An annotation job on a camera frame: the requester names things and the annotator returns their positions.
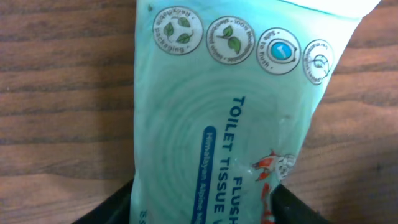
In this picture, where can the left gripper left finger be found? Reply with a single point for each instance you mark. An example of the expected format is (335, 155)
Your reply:
(114, 210)

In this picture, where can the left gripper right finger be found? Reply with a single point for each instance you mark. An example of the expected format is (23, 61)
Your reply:
(289, 209)

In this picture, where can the teal toilet tissue pack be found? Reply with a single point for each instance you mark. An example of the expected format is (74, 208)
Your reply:
(224, 94)

